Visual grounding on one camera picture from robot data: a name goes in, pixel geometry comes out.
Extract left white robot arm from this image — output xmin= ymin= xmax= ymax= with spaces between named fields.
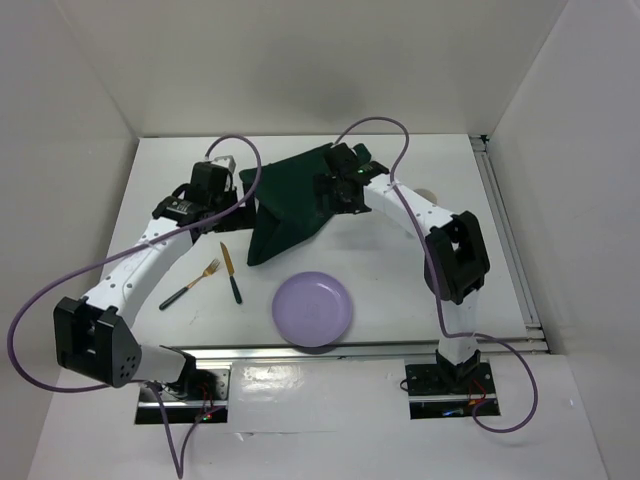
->
xmin=53 ymin=156 xmax=255 ymax=399

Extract dark green cloth napkin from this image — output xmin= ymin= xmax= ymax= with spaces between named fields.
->
xmin=247 ymin=144 xmax=335 ymax=267

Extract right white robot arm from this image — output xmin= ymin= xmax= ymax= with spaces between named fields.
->
xmin=313 ymin=143 xmax=490 ymax=392

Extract blue mug white inside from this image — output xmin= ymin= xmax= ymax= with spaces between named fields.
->
xmin=414 ymin=188 xmax=438 ymax=204

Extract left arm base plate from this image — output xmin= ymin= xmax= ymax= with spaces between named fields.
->
xmin=134 ymin=365 xmax=231 ymax=425

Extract gold fork green handle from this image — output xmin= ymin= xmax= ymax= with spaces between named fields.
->
xmin=159 ymin=259 xmax=220 ymax=311

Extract lilac plastic plate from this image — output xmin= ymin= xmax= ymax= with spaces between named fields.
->
xmin=271 ymin=271 xmax=354 ymax=348

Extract gold knife green handle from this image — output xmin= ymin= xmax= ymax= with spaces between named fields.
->
xmin=220 ymin=242 xmax=243 ymax=305

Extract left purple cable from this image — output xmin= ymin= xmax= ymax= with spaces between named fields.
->
xmin=7 ymin=133 xmax=264 ymax=480

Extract aluminium rail front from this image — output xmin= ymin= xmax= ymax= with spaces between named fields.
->
xmin=178 ymin=331 xmax=550 ymax=361

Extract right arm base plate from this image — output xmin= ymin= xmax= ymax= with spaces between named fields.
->
xmin=400 ymin=362 xmax=500 ymax=420

